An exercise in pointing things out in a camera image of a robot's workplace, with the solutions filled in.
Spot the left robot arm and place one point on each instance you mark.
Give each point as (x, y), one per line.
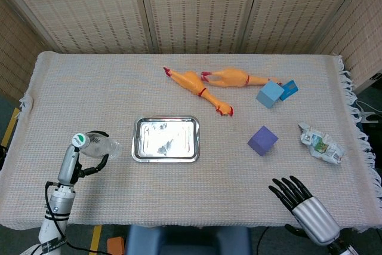
(56, 213)

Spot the stainless steel tray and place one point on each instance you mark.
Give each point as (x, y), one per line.
(166, 139)

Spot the purple foam cube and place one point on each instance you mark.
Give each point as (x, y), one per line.
(262, 141)

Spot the clear plastic bottle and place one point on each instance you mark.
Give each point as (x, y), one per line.
(98, 147)

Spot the blue chair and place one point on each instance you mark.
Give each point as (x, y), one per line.
(188, 241)

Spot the orange foam block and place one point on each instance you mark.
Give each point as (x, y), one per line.
(115, 246)

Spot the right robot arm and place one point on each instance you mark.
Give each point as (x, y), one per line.
(341, 247)

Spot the woven folding screen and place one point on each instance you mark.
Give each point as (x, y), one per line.
(191, 7)

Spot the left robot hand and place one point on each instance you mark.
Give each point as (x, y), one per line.
(71, 162)

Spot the beige woven tablecloth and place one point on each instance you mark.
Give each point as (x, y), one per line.
(191, 186)

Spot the crumpled white wrapper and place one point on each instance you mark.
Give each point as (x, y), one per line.
(320, 144)

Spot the small blue card box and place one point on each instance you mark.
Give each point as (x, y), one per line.
(289, 89)

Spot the white clamp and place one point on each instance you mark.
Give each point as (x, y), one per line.
(365, 114)

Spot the yellow rubber chicken toy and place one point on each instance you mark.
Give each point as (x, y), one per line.
(197, 86)
(235, 77)

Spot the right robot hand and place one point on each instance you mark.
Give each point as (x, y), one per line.
(310, 216)

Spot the light blue foam cube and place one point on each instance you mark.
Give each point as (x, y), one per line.
(269, 93)

